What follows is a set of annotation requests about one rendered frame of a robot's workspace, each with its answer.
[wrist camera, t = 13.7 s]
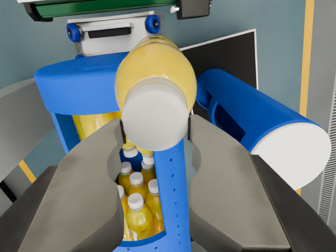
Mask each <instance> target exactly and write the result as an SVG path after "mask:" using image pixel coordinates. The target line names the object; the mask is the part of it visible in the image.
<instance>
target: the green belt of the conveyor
mask: <svg viewBox="0 0 336 252"><path fill-rule="evenodd" d="M69 1H71V2H69ZM59 2H61V3H59ZM49 3H51V4H49ZM39 4H41V5H39ZM35 5H36V6H35V7H36V8H37V10H38V12H39V14H40V15H41V16H42V17H43V18H55V17H65V16H74V15H84V14H94V13H104V12H113V11H123V10H133V9H143V8H152V7H162V6H172V5H176V0H81V1H79V0H60V1H50V2H40V3H35Z"/></svg>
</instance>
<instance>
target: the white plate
mask: <svg viewBox="0 0 336 252"><path fill-rule="evenodd" d="M331 149H332V145H331V140H330V137H329V135H328V134H327V133H326V132H325V131H324V130H323V129H322V128H321V127H319V126H317V125H315V124H312V123H308V122H295V123H289V124H286V125H283V126H280V127H278V128H276V129H274V130H272V131H271V132H269V133H268V134H267V135H265V136H264V137H263V138H262V139H261V140H260V141H259V142H258V143H257V144H256V145H255V146H254V148H253V149H252V151H251V154H252V155H259V156H260V157H261V158H262V159H263V160H264V161H265V162H266V163H267V164H268V165H269V166H270V167H271V168H272V169H273V170H274V171H275V172H276V173H278V174H279V175H280V176H281V177H282V178H283V179H284V180H285V181H286V182H287V183H288V184H289V185H290V186H291V187H292V188H293V189H294V190H297V189H299V188H301V187H303V186H305V185H307V184H308V183H310V182H311V181H312V180H314V179H315V178H316V177H317V176H318V175H319V174H320V173H321V172H322V170H323V169H324V168H325V166H326V165H327V163H328V161H329V158H330V155H331Z"/></svg>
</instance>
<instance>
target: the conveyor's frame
mask: <svg viewBox="0 0 336 252"><path fill-rule="evenodd" d="M75 1H85V0H75ZM75 1H65V2H75ZM65 2H55V3H65ZM55 3H45V4H55ZM45 4H35V3H30V4H23V5H24V8H25V10H26V12H27V14H28V15H29V16H30V17H31V18H32V19H33V20H34V21H35V22H52V21H53V17H51V18H43V17H42V15H40V13H39V12H38V10H37V8H36V5H45Z"/></svg>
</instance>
